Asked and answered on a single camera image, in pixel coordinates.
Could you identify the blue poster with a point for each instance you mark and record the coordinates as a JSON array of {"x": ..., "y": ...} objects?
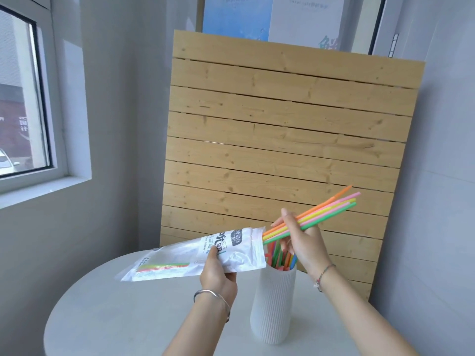
[{"x": 237, "y": 14}]

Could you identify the person's right thumb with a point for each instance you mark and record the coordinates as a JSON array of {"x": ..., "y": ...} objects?
[{"x": 279, "y": 223}]

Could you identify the white car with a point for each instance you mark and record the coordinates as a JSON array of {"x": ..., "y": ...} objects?
[{"x": 8, "y": 163}]

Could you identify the person's left thumb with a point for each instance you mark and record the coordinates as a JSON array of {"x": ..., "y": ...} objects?
[{"x": 214, "y": 257}]

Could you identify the bunch of colourful straws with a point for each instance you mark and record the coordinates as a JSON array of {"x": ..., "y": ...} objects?
[{"x": 276, "y": 257}]

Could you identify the person's right forearm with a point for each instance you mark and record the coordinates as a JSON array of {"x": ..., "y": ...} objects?
[{"x": 363, "y": 315}]

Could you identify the wooden slatted panel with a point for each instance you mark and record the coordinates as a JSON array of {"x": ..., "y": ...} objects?
[{"x": 289, "y": 137}]

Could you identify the white poster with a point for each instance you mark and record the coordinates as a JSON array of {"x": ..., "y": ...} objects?
[{"x": 308, "y": 20}]

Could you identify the person's left hand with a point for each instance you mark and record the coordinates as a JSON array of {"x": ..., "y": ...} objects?
[{"x": 217, "y": 279}]

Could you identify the person's right hand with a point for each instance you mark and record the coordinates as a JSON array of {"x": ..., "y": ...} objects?
[{"x": 308, "y": 248}]

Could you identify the bundle of straws inside bag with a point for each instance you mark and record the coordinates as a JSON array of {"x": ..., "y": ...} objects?
[{"x": 163, "y": 266}]

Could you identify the green drinking straw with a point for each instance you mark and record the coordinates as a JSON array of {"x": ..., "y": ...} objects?
[{"x": 334, "y": 213}]

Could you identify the yellow drinking straw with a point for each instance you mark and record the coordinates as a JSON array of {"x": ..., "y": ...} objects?
[{"x": 334, "y": 208}]

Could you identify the orange drinking straw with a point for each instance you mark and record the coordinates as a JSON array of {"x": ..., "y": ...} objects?
[{"x": 326, "y": 201}]

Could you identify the pink drinking straw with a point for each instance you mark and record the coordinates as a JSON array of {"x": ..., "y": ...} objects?
[{"x": 334, "y": 204}]

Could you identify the black door frame strip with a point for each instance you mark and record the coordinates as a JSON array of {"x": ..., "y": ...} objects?
[{"x": 376, "y": 25}]

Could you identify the person's left forearm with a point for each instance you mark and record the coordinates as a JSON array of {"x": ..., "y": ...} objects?
[{"x": 200, "y": 329}]

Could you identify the white framed window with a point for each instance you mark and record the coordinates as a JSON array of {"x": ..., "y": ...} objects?
[{"x": 26, "y": 107}]

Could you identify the clear plastic straw bag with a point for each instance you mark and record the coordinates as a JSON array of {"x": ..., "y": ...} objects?
[{"x": 237, "y": 248}]

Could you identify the white ribbed vase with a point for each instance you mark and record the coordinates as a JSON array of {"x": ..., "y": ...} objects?
[{"x": 272, "y": 304}]

